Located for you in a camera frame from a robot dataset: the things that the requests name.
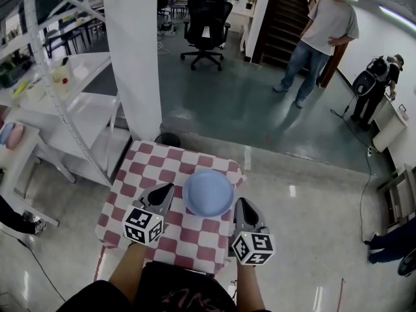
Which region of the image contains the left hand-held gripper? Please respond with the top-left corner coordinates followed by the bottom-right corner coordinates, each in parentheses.
top-left (122, 183), bottom-right (176, 247)

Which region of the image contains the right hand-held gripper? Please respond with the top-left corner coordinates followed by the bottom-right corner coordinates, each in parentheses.
top-left (229, 198), bottom-right (276, 266)

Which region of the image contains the blue big plate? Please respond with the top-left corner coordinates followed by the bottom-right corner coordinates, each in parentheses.
top-left (181, 169), bottom-right (235, 219)

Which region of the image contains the person's right forearm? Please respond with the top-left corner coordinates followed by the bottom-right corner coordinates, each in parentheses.
top-left (236, 263), bottom-right (266, 312)

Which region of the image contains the person's left forearm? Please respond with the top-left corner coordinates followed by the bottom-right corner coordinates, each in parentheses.
top-left (109, 244), bottom-right (150, 305)

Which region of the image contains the red white checkered tablecloth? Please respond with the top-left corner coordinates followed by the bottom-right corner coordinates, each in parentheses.
top-left (93, 140), bottom-right (247, 281)

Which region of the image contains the black waste bin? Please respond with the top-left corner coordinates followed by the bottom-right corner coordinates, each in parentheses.
top-left (154, 133), bottom-right (182, 148)

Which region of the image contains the person's black printed shirt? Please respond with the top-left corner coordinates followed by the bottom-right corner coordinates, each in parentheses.
top-left (64, 260), bottom-right (270, 312)

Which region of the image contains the white metal shelf rack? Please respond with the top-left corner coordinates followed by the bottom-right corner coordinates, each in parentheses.
top-left (0, 0), bottom-right (131, 188)

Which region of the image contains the white square pillar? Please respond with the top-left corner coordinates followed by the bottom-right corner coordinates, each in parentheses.
top-left (103, 0), bottom-right (163, 142)

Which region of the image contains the small white table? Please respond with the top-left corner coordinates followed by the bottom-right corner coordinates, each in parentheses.
top-left (0, 122), bottom-right (77, 228)

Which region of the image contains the white cabinet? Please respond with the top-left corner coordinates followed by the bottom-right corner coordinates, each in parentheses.
top-left (372, 94), bottom-right (410, 153)

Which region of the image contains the yellow object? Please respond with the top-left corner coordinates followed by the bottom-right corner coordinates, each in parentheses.
top-left (12, 80), bottom-right (31, 94)

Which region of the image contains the grey round backpack device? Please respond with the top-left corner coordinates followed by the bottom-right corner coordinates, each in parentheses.
top-left (352, 56), bottom-right (391, 98)

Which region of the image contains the black office chair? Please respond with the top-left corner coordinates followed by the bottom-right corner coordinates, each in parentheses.
top-left (180, 0), bottom-right (233, 72)

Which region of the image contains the green plastic basket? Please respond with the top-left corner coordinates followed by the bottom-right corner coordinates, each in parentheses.
top-left (0, 60), bottom-right (35, 89)

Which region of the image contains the dark wooden staircase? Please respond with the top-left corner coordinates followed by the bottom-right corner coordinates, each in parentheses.
top-left (252, 0), bottom-right (313, 68)

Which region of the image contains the white desk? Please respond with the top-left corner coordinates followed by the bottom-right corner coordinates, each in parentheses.
top-left (227, 7), bottom-right (255, 54)

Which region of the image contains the long tube light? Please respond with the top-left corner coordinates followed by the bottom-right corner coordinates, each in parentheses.
top-left (378, 5), bottom-right (416, 29)

